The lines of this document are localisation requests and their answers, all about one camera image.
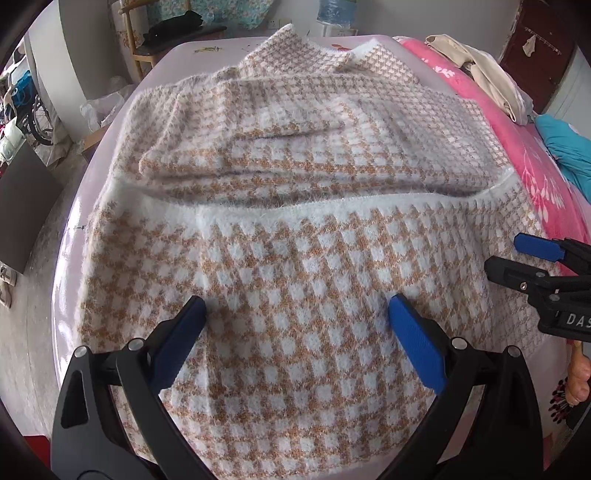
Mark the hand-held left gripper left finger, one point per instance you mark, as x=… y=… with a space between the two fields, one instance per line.
x=178 y=344

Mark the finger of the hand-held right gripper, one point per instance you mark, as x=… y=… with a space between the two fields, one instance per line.
x=512 y=272
x=538 y=247

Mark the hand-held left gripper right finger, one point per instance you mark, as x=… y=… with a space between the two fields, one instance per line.
x=418 y=344

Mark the beige white houndstooth coat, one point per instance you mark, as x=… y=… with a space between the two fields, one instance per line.
x=295 y=258

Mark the person's right hand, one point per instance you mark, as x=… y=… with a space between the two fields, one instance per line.
x=579 y=378

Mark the pink floral blanket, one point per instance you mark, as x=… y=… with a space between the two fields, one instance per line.
x=531 y=161

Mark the teal pillow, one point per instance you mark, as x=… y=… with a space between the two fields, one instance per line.
x=568 y=143

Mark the red box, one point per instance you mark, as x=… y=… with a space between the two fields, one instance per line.
x=37 y=450

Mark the beige garment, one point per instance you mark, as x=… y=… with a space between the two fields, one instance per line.
x=489 y=74

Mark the dark red door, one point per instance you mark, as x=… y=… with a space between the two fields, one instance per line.
x=545 y=60

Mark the dark cabinet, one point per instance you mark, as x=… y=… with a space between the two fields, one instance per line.
x=25 y=212

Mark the small hanging cloth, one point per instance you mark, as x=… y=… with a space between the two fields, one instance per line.
x=529 y=45

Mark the small wooden stool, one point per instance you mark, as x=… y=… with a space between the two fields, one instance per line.
x=94 y=138

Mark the translucent plastic bag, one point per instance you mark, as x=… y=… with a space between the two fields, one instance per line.
x=99 y=108

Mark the wheelchair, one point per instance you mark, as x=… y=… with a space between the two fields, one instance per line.
x=37 y=120

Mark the pile of bags and cloths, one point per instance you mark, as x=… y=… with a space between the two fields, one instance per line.
x=11 y=129

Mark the blue water bottle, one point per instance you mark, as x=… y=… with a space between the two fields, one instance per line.
x=337 y=9

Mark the wooden chair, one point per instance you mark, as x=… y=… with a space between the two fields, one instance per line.
x=198 y=33

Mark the black bag on chair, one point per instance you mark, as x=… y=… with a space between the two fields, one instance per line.
x=178 y=23

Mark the floral patterned board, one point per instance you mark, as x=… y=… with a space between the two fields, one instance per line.
x=121 y=23

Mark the teal floral hanging cloth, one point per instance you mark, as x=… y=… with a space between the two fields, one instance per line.
x=249 y=9

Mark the wall socket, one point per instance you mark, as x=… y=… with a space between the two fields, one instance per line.
x=278 y=23

